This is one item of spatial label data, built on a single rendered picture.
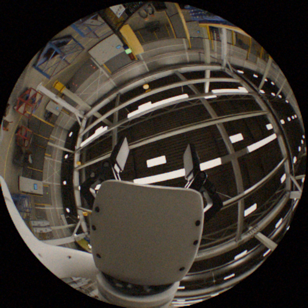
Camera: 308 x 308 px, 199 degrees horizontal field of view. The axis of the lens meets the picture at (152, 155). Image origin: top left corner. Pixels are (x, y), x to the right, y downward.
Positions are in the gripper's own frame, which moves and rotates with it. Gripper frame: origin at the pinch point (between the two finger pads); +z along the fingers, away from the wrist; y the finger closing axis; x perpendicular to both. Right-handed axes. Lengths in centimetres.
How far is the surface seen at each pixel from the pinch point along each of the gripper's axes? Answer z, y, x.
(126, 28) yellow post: 105, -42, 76
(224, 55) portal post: 400, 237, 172
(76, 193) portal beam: -22, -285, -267
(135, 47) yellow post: 116, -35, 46
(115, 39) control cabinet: 699, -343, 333
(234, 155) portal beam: 72, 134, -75
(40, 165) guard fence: -12, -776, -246
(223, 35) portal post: 360, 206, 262
